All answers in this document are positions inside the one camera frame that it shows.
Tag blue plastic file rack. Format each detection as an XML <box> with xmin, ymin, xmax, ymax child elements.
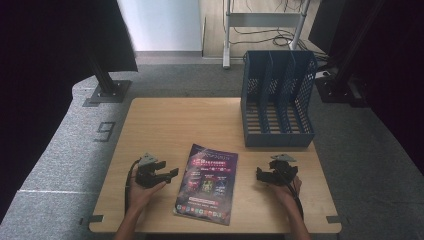
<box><xmin>240</xmin><ymin>49</ymin><xmax>319</xmax><ymax>149</ymax></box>

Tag white metal stand frame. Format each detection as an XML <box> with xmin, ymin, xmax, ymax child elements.
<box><xmin>222</xmin><ymin>0</ymin><xmax>312</xmax><ymax>70</ymax></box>

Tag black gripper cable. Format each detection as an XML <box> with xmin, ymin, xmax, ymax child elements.
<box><xmin>123</xmin><ymin>158</ymin><xmax>142</xmax><ymax>215</ymax></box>
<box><xmin>279</xmin><ymin>169</ymin><xmax>305</xmax><ymax>222</ymax></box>

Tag black metal post with base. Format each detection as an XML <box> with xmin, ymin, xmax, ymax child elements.
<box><xmin>314</xmin><ymin>0</ymin><xmax>388</xmax><ymax>108</ymax></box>
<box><xmin>86</xmin><ymin>54</ymin><xmax>133</xmax><ymax>105</ymax></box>

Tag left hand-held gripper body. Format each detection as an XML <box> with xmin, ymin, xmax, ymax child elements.
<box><xmin>134</xmin><ymin>152</ymin><xmax>168</xmax><ymax>190</ymax></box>

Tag black curtain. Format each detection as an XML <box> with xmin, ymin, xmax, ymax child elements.
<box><xmin>0</xmin><ymin>0</ymin><xmax>139</xmax><ymax>225</ymax></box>
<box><xmin>308</xmin><ymin>0</ymin><xmax>424</xmax><ymax>168</ymax></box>

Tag black floor cables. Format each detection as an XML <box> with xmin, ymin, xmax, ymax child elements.
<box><xmin>229</xmin><ymin>0</ymin><xmax>330</xmax><ymax>63</ymax></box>

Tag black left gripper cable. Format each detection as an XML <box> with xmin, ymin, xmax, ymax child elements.
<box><xmin>123</xmin><ymin>158</ymin><xmax>142</xmax><ymax>215</ymax></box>

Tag purple magazine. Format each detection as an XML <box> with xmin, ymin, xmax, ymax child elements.
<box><xmin>172</xmin><ymin>143</ymin><xmax>240</xmax><ymax>227</ymax></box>

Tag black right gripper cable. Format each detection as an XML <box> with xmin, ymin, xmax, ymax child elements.
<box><xmin>279</xmin><ymin>169</ymin><xmax>305</xmax><ymax>222</ymax></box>

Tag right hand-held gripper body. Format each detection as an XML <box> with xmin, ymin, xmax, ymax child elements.
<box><xmin>266</xmin><ymin>153</ymin><xmax>300</xmax><ymax>188</ymax></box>

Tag white panel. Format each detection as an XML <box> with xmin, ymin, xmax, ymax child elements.
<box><xmin>116</xmin><ymin>0</ymin><xmax>204</xmax><ymax>53</ymax></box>

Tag person's left hand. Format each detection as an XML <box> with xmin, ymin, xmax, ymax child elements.
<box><xmin>127</xmin><ymin>169</ymin><xmax>168</xmax><ymax>215</ymax></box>

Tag person's right hand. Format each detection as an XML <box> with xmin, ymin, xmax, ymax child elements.
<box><xmin>267</xmin><ymin>175</ymin><xmax>303</xmax><ymax>210</ymax></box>

